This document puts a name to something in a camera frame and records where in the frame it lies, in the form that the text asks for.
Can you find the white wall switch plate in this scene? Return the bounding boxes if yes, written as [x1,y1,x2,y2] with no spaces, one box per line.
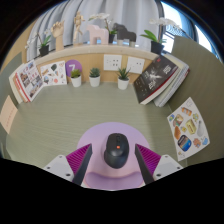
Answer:
[126,56,146,75]

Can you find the black-covered book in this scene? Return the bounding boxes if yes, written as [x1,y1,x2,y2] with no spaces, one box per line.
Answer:
[133,55,179,105]

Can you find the window with dark frame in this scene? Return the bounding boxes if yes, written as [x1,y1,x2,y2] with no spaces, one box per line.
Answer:
[159,0,224,64]

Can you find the thick white book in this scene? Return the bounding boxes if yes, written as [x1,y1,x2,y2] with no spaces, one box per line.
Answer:
[8,68,24,101]

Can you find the white books stack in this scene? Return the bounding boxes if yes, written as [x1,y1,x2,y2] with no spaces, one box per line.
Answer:
[153,53,190,108]

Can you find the black computer mouse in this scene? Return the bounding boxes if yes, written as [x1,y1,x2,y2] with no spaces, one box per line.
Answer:
[103,132,130,170]

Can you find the wooden hand model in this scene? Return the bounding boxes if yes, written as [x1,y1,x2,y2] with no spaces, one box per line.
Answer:
[49,20,66,52]

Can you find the small succulent in white pot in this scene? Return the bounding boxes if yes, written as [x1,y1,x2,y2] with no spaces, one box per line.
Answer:
[69,68,83,88]
[88,67,102,88]
[116,67,131,91]

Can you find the white wall socket plate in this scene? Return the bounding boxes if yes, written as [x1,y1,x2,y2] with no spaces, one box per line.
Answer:
[103,54,123,72]

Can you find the white orchid in black pot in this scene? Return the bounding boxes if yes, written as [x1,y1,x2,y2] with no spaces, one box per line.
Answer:
[88,12,118,44]
[139,17,181,55]
[24,31,53,58]

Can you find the black horse figure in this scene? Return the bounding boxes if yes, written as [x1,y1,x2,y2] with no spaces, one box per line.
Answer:
[112,22,137,46]

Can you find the grey curtain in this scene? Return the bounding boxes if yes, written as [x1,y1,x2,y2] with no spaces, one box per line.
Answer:
[26,0,164,61]

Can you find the photo-covered white book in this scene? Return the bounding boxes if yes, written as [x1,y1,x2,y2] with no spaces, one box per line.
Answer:
[15,59,44,103]

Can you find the round purple number sticker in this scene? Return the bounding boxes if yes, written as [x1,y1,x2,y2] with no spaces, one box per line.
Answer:
[65,59,83,78]

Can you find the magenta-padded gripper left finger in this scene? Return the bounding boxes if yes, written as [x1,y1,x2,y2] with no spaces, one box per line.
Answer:
[42,143,94,186]

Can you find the beige card with red text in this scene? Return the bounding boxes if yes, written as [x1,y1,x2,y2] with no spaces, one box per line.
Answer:
[0,95,19,135]

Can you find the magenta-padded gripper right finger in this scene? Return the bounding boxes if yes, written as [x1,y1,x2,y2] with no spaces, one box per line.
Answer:
[134,143,185,185]

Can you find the wooden mannequin figure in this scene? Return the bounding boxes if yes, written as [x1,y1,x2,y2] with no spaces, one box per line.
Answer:
[72,10,84,46]

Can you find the food sticker sheet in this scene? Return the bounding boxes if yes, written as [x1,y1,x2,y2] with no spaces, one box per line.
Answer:
[166,96,211,162]

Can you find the purple mouse pad with wrist rest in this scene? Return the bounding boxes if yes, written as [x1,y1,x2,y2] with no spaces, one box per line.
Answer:
[76,121,153,191]

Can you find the red-spined book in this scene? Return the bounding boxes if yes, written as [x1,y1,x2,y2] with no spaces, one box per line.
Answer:
[13,71,31,104]

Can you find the pink horse figure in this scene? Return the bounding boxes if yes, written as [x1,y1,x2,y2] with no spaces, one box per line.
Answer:
[86,24,110,46]

